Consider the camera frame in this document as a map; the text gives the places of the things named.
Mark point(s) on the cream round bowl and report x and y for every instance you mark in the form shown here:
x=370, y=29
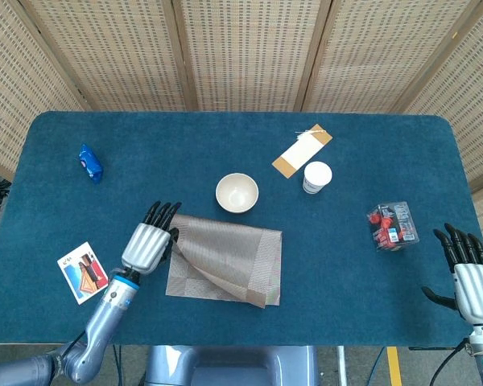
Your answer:
x=236, y=195

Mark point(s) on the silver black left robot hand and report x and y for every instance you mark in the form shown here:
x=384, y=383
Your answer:
x=145, y=245

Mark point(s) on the white picture card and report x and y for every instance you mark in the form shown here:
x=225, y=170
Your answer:
x=83, y=273

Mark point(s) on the white table leg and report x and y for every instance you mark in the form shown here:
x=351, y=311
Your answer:
x=342, y=366

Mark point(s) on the blue carpet table cover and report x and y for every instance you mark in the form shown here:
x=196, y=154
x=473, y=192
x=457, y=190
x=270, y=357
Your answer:
x=145, y=161

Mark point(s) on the blue snack packet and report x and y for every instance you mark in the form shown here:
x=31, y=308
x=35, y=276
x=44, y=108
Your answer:
x=91, y=165

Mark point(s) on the bamboo folding screen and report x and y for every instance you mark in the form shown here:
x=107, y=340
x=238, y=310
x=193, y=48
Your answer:
x=245, y=48

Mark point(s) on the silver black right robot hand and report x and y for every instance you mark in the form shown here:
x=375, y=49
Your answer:
x=477, y=289

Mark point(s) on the clear box with red toys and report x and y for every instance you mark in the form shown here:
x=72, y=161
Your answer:
x=392, y=227

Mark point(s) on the blue-grey robot torso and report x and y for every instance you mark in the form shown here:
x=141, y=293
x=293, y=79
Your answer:
x=229, y=368

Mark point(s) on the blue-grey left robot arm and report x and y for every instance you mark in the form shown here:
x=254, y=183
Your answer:
x=104, y=313

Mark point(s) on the brown woven placemat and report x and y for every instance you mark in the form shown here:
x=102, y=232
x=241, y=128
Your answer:
x=225, y=257

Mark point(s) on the white paper cup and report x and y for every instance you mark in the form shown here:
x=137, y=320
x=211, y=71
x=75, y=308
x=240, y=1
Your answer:
x=317, y=175

